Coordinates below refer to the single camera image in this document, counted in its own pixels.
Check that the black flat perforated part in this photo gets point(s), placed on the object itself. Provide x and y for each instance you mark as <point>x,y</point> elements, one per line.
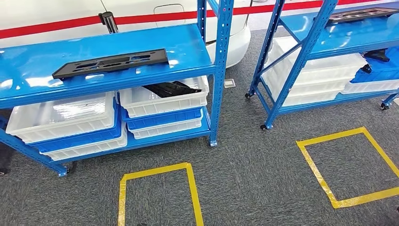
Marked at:
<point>162,56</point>
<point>343,18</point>

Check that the black ribbed plastic part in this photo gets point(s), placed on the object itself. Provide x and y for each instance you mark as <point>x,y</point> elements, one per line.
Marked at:
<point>171,89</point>

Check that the red barrier belt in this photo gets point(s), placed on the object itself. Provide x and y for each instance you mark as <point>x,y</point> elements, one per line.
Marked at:
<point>62,25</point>

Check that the small black plastic part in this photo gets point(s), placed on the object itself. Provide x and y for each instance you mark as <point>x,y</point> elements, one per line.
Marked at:
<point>367,68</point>

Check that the blue metal shelf rack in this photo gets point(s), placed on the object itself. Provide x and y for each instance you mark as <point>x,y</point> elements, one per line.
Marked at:
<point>358,34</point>
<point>93,43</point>

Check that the black-topped stanchion post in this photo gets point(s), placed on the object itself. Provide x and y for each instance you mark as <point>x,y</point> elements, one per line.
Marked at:
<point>109,23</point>

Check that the white plastic bin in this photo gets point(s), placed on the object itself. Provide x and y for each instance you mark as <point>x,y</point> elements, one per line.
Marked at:
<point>165,129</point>
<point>371,87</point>
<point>311,100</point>
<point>311,90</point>
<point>327,73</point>
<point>87,149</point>
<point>162,107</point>
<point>62,124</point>

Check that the yellow floor tape square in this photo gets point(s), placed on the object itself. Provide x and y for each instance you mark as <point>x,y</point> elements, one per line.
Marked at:
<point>330,136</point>
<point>156,171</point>

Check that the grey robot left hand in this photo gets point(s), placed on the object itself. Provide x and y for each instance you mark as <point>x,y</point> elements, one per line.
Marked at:
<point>142,224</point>

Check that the blue plastic bin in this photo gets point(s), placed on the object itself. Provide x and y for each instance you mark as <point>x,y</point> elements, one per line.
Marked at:
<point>383,73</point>
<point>162,120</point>
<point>78,140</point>

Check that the black angular plastic part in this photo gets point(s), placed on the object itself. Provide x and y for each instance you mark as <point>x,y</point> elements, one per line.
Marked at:
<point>377,55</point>

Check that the small silver floor plate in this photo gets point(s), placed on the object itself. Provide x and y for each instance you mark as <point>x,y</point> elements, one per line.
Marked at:
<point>229,83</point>

